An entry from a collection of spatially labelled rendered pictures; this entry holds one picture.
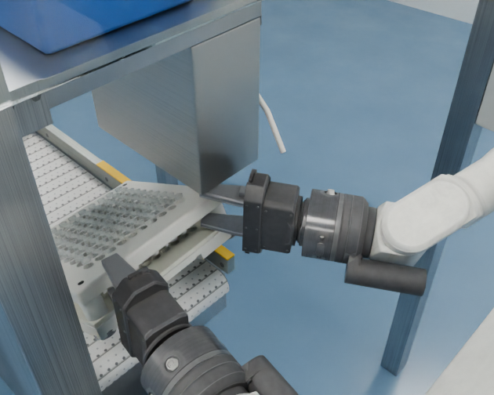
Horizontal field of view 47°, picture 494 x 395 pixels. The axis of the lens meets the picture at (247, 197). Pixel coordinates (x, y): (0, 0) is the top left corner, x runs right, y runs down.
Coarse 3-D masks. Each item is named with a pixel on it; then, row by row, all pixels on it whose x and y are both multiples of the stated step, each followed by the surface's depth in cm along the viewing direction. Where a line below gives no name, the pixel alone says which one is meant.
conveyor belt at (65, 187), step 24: (24, 144) 115; (48, 144) 115; (48, 168) 109; (72, 168) 109; (48, 192) 104; (72, 192) 104; (96, 192) 104; (48, 216) 99; (192, 264) 91; (192, 288) 87; (216, 288) 88; (192, 312) 86; (96, 360) 78; (120, 360) 79
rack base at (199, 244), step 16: (192, 240) 78; (208, 240) 78; (224, 240) 80; (160, 256) 77; (176, 256) 75; (192, 256) 76; (160, 272) 73; (176, 272) 74; (112, 304) 69; (80, 320) 69; (112, 320) 68; (96, 336) 68
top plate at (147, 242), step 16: (176, 192) 83; (192, 192) 81; (176, 208) 77; (192, 208) 76; (208, 208) 77; (160, 224) 74; (176, 224) 74; (192, 224) 76; (128, 240) 73; (144, 240) 72; (160, 240) 72; (128, 256) 69; (144, 256) 71; (64, 272) 71; (80, 272) 70; (96, 272) 68; (80, 288) 66; (96, 288) 66; (80, 304) 66
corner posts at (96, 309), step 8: (216, 208) 79; (96, 296) 67; (88, 304) 66; (96, 304) 67; (104, 304) 68; (88, 312) 67; (96, 312) 67; (104, 312) 68; (88, 320) 68; (96, 320) 67
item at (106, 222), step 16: (96, 208) 86; (112, 208) 83; (128, 208) 83; (144, 208) 79; (80, 224) 84; (96, 224) 80; (112, 224) 78; (128, 224) 77; (64, 240) 81; (80, 240) 77; (96, 240) 74; (112, 240) 74
